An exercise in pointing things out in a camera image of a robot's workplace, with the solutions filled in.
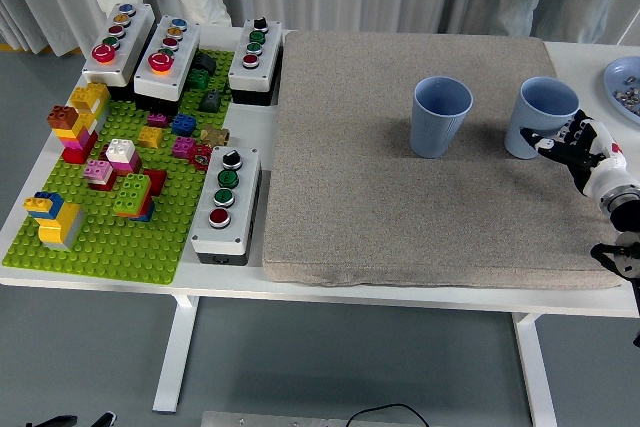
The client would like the white-topped pink brick stack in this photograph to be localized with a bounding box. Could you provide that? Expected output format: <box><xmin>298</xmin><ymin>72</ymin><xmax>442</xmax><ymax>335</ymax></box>
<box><xmin>105</xmin><ymin>138</ymin><xmax>143</xmax><ymax>176</ymax></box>

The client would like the five-button control box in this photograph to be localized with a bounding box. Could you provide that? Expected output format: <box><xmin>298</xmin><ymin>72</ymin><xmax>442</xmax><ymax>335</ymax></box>
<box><xmin>81</xmin><ymin>1</ymin><xmax>157</xmax><ymax>102</ymax></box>
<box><xmin>133</xmin><ymin>15</ymin><xmax>202</xmax><ymax>116</ymax></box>

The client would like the grey-brown mat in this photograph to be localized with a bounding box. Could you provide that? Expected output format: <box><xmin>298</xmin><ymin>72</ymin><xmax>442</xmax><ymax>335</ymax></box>
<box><xmin>262</xmin><ymin>30</ymin><xmax>631</xmax><ymax>291</ymax></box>

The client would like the brass valve with red handwheel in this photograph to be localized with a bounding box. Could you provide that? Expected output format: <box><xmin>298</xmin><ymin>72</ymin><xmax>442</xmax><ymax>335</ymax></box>
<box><xmin>188</xmin><ymin>124</ymin><xmax>231</xmax><ymax>168</ymax></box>

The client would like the pink-topped brick stack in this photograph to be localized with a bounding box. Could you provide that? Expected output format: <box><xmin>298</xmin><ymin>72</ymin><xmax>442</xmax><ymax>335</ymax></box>
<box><xmin>83</xmin><ymin>159</ymin><xmax>118</xmax><ymax>192</ymax></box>

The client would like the green-topped brick stack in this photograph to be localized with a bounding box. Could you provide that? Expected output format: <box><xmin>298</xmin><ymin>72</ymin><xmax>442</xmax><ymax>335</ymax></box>
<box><xmin>113</xmin><ymin>173</ymin><xmax>156</xmax><ymax>223</ymax></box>

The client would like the white table leg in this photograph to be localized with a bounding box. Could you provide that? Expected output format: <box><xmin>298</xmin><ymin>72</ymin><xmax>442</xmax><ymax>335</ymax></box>
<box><xmin>513</xmin><ymin>313</ymin><xmax>557</xmax><ymax>427</ymax></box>
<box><xmin>152</xmin><ymin>295</ymin><xmax>200</xmax><ymax>413</ymax></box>

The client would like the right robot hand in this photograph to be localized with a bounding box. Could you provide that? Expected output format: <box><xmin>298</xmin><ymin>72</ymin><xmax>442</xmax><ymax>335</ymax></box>
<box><xmin>519</xmin><ymin>109</ymin><xmax>629</xmax><ymax>198</ymax></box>

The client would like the red brick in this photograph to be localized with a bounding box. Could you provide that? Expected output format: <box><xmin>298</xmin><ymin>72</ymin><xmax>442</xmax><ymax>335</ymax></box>
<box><xmin>142</xmin><ymin>168</ymin><xmax>169</xmax><ymax>197</ymax></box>

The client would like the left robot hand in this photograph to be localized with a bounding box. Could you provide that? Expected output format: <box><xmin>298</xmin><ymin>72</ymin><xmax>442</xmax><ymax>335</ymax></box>
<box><xmin>35</xmin><ymin>411</ymin><xmax>118</xmax><ymax>427</ymax></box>

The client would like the brown-topped brick tower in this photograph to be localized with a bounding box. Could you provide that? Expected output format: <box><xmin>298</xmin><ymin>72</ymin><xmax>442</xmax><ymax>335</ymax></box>
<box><xmin>47</xmin><ymin>105</ymin><xmax>100</xmax><ymax>164</ymax></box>

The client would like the dark grey brick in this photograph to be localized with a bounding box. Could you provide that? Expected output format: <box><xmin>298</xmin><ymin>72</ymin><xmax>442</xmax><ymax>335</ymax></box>
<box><xmin>199</xmin><ymin>89</ymin><xmax>223</xmax><ymax>112</ymax></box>
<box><xmin>192</xmin><ymin>52</ymin><xmax>218</xmax><ymax>74</ymax></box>

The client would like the yellow and blue brick stack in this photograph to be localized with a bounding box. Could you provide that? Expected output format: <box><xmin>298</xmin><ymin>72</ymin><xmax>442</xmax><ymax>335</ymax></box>
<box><xmin>23</xmin><ymin>191</ymin><xmax>86</xmax><ymax>252</ymax></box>

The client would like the green studded baseplate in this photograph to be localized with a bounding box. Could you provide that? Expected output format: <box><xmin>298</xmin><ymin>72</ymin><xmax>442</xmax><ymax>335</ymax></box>
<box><xmin>2</xmin><ymin>49</ymin><xmax>236</xmax><ymax>287</ymax></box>

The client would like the blue ribbed cup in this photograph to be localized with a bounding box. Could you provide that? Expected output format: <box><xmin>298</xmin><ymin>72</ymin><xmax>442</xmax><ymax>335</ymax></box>
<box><xmin>409</xmin><ymin>75</ymin><xmax>474</xmax><ymax>159</ymax></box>
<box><xmin>503</xmin><ymin>76</ymin><xmax>581</xmax><ymax>161</ymax></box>

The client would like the dark green brick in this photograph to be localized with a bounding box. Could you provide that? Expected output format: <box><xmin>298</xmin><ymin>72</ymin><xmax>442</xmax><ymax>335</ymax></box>
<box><xmin>186</xmin><ymin>68</ymin><xmax>211</xmax><ymax>90</ymax></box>

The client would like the yellow and white brick stack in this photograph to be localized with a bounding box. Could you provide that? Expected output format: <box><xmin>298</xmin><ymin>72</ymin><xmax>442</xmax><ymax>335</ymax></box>
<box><xmin>69</xmin><ymin>82</ymin><xmax>111</xmax><ymax>116</ymax></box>

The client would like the black cable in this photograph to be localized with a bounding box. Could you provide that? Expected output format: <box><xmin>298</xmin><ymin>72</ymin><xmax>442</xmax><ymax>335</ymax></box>
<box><xmin>347</xmin><ymin>403</ymin><xmax>429</xmax><ymax>427</ymax></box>

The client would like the blue plate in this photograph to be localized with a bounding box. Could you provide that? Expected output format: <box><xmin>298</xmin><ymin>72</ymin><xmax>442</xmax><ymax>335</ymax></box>
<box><xmin>603</xmin><ymin>56</ymin><xmax>640</xmax><ymax>126</ymax></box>

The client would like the four-button control box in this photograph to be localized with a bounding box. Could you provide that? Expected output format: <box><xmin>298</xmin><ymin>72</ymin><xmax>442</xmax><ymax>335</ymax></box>
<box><xmin>227</xmin><ymin>17</ymin><xmax>285</xmax><ymax>107</ymax></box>
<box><xmin>190</xmin><ymin>145</ymin><xmax>263</xmax><ymax>267</ymax></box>

